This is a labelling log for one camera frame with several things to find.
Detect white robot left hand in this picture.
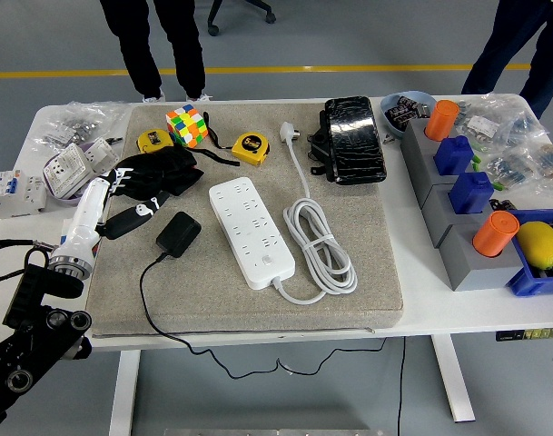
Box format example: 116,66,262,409
53,166,173,269

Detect thin black adapter cord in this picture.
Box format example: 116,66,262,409
139,252,390,381

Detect black power adapter plug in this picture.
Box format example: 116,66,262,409
155,211,202,261

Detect white power strip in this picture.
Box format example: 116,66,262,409
207,176,297,291

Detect white circuit breaker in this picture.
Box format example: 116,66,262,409
0,167,48,220

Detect clear bag of metal screws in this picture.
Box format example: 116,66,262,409
37,100,132,149

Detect black cloth pouch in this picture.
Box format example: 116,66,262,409
106,145,204,201

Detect yellow round tape measure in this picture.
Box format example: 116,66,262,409
136,129,173,154

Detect large colourful puzzle cube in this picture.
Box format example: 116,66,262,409
165,104,209,149

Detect person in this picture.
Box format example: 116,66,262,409
460,0,553,119
99,0,212,104

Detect yellow square tape measure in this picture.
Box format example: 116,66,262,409
231,131,272,168

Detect white table leg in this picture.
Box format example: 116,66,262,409
108,350,141,436
430,335,477,423

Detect grey-brown mat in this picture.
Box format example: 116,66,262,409
84,102,405,338

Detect black glossy cracked device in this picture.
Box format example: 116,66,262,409
323,94,389,186

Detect light blue bowl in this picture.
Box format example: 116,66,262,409
379,90,437,140

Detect grey socket block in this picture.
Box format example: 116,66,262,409
400,118,479,209
421,174,498,250
438,213,538,292

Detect black capacitors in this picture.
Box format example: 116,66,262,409
385,94,434,126

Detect orange cylinder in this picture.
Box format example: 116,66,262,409
472,210,521,259
423,99,460,143

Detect blue block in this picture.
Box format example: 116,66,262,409
448,171,495,215
433,134,476,177

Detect black electronic module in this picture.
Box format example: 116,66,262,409
488,197,518,214

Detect clear bag of white parts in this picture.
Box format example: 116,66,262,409
455,93,552,149

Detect clear bag of blue parts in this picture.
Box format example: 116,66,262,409
478,144,545,192

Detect blue plastic bin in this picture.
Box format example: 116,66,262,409
505,207,553,299

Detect yellow lemon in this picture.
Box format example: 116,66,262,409
516,221,553,270

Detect table control panel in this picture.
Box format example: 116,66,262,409
494,325,553,342

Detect large white wall socket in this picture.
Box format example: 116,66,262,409
42,143,95,201

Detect small white wall socket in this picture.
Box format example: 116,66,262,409
78,136,121,176

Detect black tape measure strap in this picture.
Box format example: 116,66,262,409
196,111,241,167

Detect white power strip cable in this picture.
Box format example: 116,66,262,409
270,120,360,306

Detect black hanging cable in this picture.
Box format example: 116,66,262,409
396,338,407,436

